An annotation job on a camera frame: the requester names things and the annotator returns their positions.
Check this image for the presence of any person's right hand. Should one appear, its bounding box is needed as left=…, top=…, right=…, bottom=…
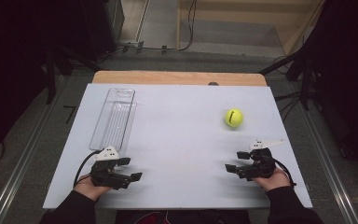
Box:
left=253, top=167, right=292, bottom=192

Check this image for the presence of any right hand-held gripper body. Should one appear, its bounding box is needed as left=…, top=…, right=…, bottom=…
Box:
left=238, top=138, right=285, bottom=181

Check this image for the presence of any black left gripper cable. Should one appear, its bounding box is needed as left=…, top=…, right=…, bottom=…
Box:
left=73, top=149, right=104, bottom=189

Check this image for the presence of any white board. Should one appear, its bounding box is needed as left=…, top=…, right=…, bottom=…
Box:
left=42, top=82, right=313, bottom=210

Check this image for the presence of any yellow tennis ball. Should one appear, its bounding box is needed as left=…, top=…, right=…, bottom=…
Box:
left=224, top=107, right=244, bottom=129

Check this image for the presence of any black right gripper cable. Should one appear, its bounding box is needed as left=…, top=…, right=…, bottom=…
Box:
left=272, top=158, right=297, bottom=188

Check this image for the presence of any wooden table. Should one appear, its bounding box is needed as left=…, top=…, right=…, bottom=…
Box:
left=91, top=70, right=268, bottom=87

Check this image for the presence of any black metal stand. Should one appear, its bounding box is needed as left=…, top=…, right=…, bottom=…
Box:
left=258, top=46, right=316, bottom=111
left=44, top=41, right=104, bottom=105

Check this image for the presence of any metal floor rail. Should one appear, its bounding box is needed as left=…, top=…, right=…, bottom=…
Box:
left=287, top=80, right=358, bottom=224
left=0, top=74, right=71, bottom=224

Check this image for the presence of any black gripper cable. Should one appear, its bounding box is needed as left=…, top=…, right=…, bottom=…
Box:
left=272, top=158, right=297, bottom=188
left=73, top=149, right=104, bottom=189

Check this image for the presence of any person's dark lap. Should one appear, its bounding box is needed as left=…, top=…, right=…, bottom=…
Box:
left=115, top=209, right=252, bottom=224

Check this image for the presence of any clear plastic tray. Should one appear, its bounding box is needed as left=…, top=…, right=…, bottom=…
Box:
left=89, top=88, right=137, bottom=156

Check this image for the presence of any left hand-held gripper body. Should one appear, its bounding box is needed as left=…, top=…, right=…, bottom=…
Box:
left=89, top=146, right=132, bottom=190

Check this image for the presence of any person's left hand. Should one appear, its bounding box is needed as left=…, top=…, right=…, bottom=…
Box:
left=74, top=175, right=112, bottom=202

